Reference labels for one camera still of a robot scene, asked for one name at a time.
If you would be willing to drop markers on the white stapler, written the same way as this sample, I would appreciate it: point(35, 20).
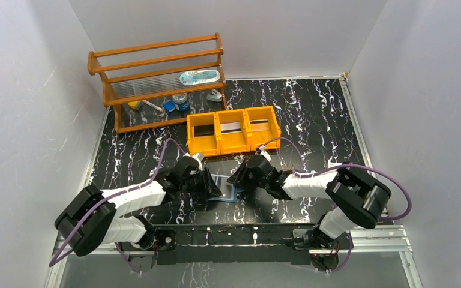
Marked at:
point(215, 96)

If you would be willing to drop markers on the right yellow plastic bin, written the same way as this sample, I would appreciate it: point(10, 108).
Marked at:
point(258, 113)

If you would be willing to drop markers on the wooden shelf rack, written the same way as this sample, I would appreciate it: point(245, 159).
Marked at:
point(152, 71)

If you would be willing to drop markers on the black card in bin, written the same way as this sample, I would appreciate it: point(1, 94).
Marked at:
point(204, 130)

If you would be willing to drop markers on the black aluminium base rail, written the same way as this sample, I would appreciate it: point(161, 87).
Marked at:
point(171, 244)

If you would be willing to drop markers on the small blue box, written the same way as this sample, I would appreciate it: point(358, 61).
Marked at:
point(169, 106)

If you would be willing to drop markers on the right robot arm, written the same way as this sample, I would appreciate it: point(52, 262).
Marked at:
point(360, 198)

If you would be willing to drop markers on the white blue round tin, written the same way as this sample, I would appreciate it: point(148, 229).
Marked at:
point(181, 102)

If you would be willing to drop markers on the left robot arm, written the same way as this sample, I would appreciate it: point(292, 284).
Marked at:
point(96, 217)

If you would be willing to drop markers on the left yellow plastic bin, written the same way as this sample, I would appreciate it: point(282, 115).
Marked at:
point(207, 145)

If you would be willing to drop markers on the blue white oval package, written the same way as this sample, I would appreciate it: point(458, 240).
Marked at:
point(199, 77)

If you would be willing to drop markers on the white red marker pen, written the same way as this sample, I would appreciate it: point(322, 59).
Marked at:
point(154, 106)

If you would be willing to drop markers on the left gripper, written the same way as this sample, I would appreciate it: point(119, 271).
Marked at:
point(207, 181)

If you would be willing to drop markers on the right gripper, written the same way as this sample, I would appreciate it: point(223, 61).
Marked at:
point(238, 178)

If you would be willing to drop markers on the grey striped card in bin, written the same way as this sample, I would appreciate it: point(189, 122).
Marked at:
point(228, 128)

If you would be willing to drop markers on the orange card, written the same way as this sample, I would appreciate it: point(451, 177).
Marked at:
point(259, 125)

